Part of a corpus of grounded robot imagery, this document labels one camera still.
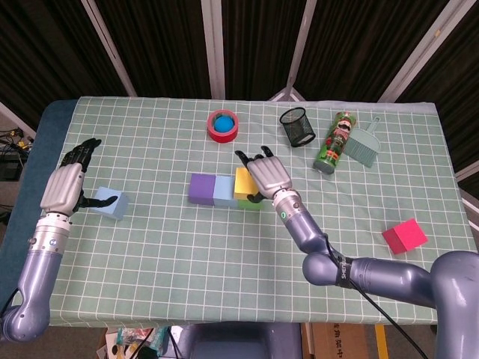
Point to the green cube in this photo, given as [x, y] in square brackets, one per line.
[249, 205]

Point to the blue-grey robot torso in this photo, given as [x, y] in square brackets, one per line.
[239, 342]

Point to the dark pleated curtain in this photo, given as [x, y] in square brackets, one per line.
[168, 45]

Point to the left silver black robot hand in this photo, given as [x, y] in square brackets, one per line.
[61, 187]

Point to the black electronics box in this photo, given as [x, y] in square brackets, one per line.
[9, 168]

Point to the red tape roll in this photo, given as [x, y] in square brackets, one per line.
[221, 137]

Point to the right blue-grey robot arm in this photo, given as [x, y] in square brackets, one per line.
[393, 276]

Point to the colourful printed bag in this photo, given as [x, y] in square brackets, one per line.
[127, 340]

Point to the light blue cube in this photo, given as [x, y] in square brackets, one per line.
[224, 192]
[112, 209]

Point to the pink red cube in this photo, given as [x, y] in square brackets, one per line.
[406, 235]

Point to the purple cube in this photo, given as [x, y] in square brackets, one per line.
[202, 188]

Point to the black mesh pen cup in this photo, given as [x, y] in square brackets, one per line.
[299, 131]

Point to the white frame post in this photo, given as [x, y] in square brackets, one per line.
[423, 48]
[301, 48]
[15, 117]
[469, 170]
[108, 48]
[214, 48]

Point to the brown cardboard box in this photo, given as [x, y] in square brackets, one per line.
[337, 342]

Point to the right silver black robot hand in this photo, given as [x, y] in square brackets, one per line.
[269, 175]

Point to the pale blue hand brush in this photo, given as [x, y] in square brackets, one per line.
[363, 147]

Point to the blue ball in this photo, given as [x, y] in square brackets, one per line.
[223, 124]

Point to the green checkered tablecloth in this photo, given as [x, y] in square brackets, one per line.
[187, 269]

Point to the yellow cube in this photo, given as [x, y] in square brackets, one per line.
[243, 183]

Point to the green chips can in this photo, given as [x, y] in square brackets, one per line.
[335, 146]

